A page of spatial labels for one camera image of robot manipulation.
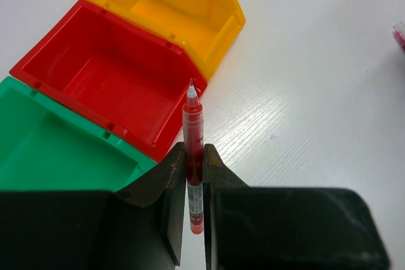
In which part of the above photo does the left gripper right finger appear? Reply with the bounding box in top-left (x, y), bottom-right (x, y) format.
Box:
top-left (203, 144), bottom-right (390, 269)

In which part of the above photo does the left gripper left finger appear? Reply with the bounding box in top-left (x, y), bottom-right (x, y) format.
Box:
top-left (1, 143), bottom-right (185, 269)

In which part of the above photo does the red gel pen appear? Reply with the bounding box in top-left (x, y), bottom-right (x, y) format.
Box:
top-left (182, 81), bottom-right (204, 235)

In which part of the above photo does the pink gel pen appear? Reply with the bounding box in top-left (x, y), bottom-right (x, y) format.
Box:
top-left (392, 21), bottom-right (405, 51)

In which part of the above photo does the green plastic bin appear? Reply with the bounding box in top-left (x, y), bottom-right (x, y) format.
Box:
top-left (1, 77), bottom-right (156, 191)

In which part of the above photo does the red plastic bin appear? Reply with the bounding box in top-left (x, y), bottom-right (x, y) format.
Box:
top-left (10, 0), bottom-right (207, 161)

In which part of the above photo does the yellow plastic bin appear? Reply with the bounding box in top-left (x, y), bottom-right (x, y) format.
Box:
top-left (87, 0), bottom-right (246, 80)

